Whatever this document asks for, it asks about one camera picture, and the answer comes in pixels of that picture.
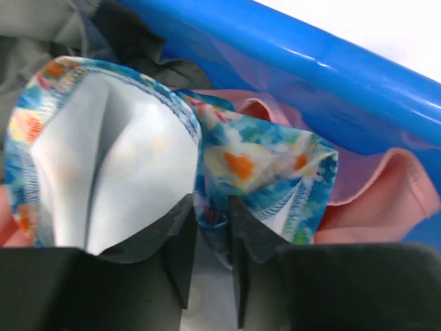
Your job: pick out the pink skirt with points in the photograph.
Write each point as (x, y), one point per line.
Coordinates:
(376, 198)

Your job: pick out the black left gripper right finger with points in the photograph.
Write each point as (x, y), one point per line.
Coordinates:
(282, 286)

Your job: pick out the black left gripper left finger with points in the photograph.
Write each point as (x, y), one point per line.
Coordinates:
(141, 283)

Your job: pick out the grey skirt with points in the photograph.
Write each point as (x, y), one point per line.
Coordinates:
(35, 32)

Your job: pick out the blue plastic bin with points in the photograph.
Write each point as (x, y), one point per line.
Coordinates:
(350, 96)

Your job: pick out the blue floral skirt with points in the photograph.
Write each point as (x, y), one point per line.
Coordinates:
(95, 152)

